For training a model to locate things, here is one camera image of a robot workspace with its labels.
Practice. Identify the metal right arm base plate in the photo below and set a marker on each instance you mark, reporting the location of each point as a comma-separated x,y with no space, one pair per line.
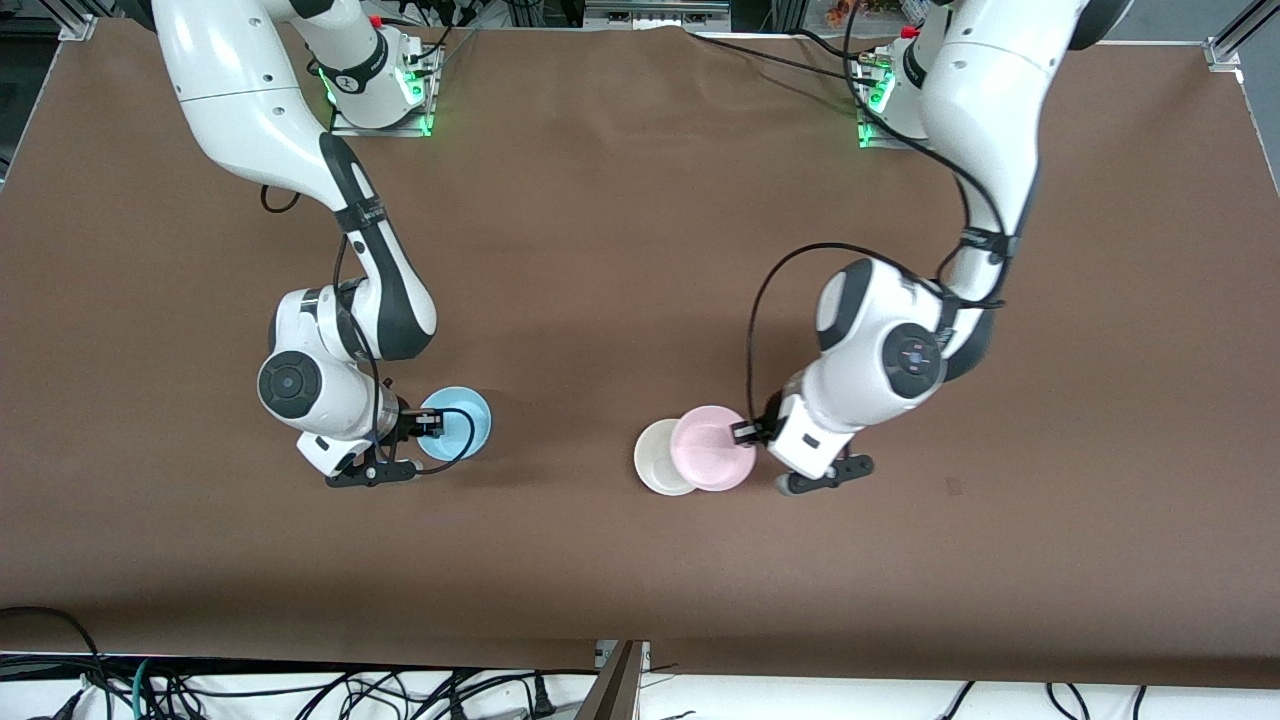
410,125

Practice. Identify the brown table cover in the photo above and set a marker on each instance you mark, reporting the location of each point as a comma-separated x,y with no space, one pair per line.
640,250

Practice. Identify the aluminium frame post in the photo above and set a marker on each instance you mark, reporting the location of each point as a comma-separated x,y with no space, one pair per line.
615,685

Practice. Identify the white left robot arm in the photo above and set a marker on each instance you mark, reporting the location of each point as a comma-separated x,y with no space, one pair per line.
990,90

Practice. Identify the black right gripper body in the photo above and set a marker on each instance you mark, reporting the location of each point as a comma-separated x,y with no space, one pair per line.
405,424

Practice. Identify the pink bowl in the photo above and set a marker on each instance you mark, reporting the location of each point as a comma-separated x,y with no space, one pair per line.
710,455

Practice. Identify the white bowl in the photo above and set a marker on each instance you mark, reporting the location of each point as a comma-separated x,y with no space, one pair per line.
655,460

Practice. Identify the blue bowl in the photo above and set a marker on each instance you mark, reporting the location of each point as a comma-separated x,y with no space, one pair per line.
460,405

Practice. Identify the orange clutter item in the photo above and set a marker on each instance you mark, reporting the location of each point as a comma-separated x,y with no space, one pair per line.
840,12

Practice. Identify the aluminium corner bracket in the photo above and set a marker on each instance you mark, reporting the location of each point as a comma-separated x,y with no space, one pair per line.
78,28
1225,52

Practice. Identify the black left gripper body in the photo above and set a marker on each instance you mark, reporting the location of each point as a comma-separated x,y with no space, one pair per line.
766,425

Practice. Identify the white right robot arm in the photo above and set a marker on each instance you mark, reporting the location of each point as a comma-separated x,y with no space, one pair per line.
230,90

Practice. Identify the black power plug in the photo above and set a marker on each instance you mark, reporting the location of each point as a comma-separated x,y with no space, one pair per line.
542,697

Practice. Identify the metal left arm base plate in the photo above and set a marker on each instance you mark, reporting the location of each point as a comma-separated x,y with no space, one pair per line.
868,138

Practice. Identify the grey metal rail box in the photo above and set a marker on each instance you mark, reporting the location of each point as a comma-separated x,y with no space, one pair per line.
655,14

